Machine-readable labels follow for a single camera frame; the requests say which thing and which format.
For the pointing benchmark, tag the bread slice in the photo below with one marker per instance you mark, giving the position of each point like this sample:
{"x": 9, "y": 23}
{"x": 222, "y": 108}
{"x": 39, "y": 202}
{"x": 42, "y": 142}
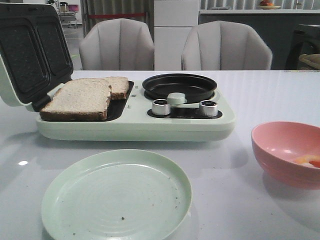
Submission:
{"x": 119, "y": 87}
{"x": 83, "y": 99}

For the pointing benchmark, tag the pink bowl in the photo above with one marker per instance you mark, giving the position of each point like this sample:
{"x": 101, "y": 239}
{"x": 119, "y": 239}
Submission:
{"x": 276, "y": 144}

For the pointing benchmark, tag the mint green sandwich maker lid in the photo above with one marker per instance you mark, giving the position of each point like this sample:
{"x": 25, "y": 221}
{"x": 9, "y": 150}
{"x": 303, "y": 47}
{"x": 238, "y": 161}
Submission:
{"x": 34, "y": 56}

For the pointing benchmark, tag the orange shrimp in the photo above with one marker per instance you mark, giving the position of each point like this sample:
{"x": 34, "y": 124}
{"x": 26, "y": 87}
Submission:
{"x": 312, "y": 161}

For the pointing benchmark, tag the mint green breakfast maker base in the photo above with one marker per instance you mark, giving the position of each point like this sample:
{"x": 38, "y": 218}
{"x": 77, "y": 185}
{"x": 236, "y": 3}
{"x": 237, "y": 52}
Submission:
{"x": 135, "y": 124}

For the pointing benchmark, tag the left silver knob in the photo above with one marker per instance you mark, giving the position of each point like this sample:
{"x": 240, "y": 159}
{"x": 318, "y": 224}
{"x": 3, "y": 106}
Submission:
{"x": 160, "y": 107}

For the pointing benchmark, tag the silver knob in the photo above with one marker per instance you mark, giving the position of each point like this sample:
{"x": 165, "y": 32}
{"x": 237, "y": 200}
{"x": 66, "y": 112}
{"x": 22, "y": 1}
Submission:
{"x": 208, "y": 108}
{"x": 160, "y": 107}

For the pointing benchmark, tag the round black frying pan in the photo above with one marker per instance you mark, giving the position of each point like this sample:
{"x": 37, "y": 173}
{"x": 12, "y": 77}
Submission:
{"x": 196, "y": 88}

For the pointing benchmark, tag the right silver knob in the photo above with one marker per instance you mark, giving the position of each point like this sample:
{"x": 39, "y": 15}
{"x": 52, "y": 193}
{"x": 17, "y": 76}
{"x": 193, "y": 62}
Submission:
{"x": 208, "y": 108}

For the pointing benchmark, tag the mint green round plate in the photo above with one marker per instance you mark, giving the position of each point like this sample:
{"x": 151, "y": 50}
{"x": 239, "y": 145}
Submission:
{"x": 126, "y": 194}

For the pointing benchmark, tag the left beige armchair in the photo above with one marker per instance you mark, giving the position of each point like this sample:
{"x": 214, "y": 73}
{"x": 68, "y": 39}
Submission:
{"x": 118, "y": 45}

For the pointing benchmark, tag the beige armchair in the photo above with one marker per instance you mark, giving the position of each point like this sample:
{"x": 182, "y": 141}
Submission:
{"x": 225, "y": 46}
{"x": 118, "y": 45}

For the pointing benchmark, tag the right beige armchair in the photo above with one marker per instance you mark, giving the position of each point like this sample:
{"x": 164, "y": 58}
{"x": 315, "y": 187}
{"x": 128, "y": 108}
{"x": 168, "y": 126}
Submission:
{"x": 225, "y": 46}

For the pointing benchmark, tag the white refrigerator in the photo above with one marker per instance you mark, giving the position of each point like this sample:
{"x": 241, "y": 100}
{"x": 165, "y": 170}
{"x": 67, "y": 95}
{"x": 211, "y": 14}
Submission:
{"x": 173, "y": 20}

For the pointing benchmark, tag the grey kitchen counter cabinet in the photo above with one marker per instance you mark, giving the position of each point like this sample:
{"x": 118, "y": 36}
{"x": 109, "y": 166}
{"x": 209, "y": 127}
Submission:
{"x": 288, "y": 33}

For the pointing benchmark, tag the fruit plate on counter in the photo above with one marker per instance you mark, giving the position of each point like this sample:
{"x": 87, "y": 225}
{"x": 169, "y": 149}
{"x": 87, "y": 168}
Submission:
{"x": 267, "y": 5}

